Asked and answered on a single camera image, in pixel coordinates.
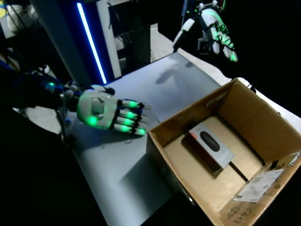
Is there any brown cardboard box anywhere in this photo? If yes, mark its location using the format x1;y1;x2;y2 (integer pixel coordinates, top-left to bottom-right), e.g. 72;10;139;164
146;77;301;226

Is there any blue-white light strip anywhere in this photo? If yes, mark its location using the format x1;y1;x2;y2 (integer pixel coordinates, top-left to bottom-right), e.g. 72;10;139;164
76;2;108;85

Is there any grey mouse box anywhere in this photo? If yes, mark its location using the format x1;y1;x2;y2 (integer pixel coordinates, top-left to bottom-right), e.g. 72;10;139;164
181;122;236;177

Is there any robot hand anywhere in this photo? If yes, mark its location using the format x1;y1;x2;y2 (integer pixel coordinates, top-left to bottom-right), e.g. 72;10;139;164
172;8;239;63
76;84;152;137

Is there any black metal frame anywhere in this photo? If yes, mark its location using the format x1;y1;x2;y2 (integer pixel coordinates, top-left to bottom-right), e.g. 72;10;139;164
107;0;151;65

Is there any white upright column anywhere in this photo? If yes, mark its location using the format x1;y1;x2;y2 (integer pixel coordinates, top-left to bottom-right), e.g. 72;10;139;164
30;0;123;86

